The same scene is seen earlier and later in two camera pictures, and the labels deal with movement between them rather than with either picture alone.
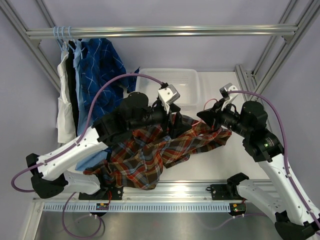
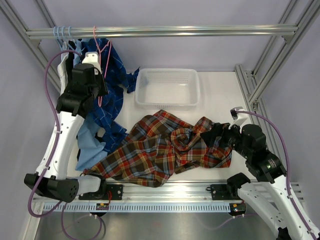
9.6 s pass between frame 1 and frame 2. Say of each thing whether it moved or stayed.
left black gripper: moved
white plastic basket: stayed
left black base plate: stayed
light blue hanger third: stayed
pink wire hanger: moved
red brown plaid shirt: moved
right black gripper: moved
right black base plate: stayed
